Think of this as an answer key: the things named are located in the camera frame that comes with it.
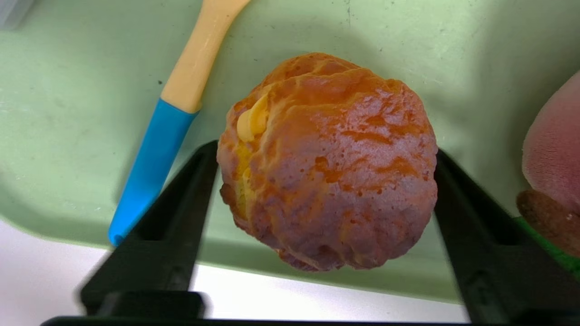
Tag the light green plastic tray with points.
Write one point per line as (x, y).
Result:
(68, 90)

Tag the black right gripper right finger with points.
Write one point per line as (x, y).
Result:
(498, 271)

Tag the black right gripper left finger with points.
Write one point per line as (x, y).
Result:
(154, 271)

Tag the cream puff bread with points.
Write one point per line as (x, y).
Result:
(326, 163)

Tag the pink plush peach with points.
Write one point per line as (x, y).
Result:
(557, 149)

